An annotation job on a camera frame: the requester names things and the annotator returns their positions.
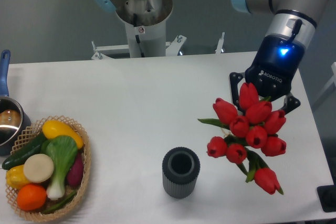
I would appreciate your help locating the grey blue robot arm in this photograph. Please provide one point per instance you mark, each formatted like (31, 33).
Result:
(294, 20)

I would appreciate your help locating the yellow bell pepper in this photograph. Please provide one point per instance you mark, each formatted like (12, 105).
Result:
(15, 177)

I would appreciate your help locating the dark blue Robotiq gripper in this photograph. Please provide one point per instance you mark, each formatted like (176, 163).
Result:
(271, 72)

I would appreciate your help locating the yellow squash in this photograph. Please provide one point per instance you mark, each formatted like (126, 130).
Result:
(53, 128)

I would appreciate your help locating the black device at edge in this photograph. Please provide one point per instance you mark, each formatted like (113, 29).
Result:
(326, 196)

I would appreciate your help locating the white frame at right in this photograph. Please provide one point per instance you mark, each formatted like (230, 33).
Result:
(325, 92)

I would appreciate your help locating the red tulip bouquet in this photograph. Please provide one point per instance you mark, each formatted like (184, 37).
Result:
(251, 125)

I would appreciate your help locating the round beige biscuit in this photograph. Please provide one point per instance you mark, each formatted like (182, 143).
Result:
(38, 168)

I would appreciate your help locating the dark green cucumber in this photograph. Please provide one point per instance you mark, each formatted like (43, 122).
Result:
(22, 155)

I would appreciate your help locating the blue handled saucepan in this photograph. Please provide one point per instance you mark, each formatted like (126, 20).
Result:
(13, 118)

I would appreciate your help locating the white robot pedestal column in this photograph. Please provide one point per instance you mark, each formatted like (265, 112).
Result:
(145, 26)

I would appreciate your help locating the white metal base frame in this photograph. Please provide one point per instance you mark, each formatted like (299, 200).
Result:
(177, 47)

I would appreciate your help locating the orange fruit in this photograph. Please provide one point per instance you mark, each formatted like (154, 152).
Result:
(31, 197)

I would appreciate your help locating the purple sweet potato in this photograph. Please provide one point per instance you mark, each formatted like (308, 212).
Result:
(75, 174)

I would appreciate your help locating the green chili pepper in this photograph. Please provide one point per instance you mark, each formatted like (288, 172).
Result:
(60, 204)

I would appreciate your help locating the dark grey ribbed vase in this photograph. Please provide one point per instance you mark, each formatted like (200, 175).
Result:
(180, 170)

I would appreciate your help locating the green bok choy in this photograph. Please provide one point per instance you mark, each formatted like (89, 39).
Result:
(62, 150)

